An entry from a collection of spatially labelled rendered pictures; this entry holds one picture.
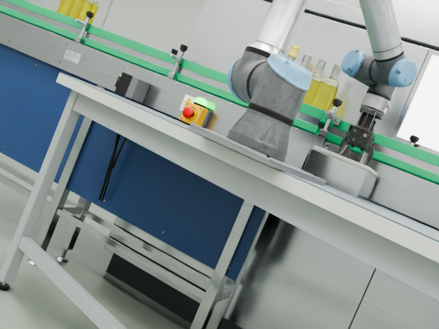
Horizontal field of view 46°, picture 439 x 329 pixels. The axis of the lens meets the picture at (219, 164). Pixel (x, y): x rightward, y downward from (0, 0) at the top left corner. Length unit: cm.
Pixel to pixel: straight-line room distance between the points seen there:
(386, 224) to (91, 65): 145
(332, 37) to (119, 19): 450
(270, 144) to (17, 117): 138
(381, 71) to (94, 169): 114
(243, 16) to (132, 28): 404
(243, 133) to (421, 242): 47
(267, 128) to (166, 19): 485
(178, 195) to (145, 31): 435
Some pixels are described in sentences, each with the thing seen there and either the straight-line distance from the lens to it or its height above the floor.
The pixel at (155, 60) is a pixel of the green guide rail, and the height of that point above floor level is 92.
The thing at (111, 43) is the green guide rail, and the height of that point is 92.
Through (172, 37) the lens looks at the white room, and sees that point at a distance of 587.
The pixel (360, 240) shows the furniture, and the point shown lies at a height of 69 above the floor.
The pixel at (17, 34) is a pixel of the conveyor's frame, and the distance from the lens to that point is 241.
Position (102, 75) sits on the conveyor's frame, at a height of 80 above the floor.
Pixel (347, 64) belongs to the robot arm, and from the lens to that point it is 153.
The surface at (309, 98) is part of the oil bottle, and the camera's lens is 184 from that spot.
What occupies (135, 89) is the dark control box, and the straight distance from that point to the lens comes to 188.
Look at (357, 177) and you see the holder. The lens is 146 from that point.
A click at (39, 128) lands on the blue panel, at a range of 225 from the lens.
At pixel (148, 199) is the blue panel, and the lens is 191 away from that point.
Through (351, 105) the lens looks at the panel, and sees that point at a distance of 196.
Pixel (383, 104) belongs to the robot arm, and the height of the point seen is 103.
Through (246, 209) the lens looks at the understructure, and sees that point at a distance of 173.
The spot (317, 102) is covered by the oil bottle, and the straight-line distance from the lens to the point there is 183.
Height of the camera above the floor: 78
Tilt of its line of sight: 4 degrees down
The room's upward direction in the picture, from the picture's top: 23 degrees clockwise
